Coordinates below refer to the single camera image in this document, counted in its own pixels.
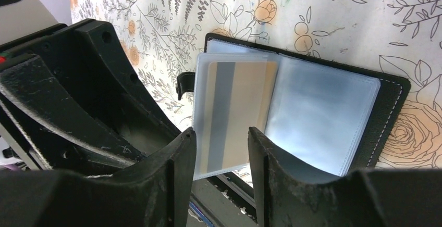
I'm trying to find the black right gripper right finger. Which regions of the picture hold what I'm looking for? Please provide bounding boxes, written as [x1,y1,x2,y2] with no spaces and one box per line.
[248,127,441,226]

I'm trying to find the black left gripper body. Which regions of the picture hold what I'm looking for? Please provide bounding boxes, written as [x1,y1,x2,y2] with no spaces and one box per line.
[0,23,87,176]

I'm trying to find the black leather card holder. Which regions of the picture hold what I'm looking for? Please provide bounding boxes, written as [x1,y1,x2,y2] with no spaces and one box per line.
[177,33,411,183]

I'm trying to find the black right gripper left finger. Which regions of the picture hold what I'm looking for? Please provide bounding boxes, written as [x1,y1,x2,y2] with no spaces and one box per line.
[1,128,197,226]

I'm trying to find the floral table mat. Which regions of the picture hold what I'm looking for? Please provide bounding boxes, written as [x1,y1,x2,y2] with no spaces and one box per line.
[69,0,441,169]

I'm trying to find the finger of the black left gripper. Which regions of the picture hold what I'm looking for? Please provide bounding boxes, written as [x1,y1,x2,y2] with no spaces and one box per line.
[1,54,145,168]
[74,19,181,155]

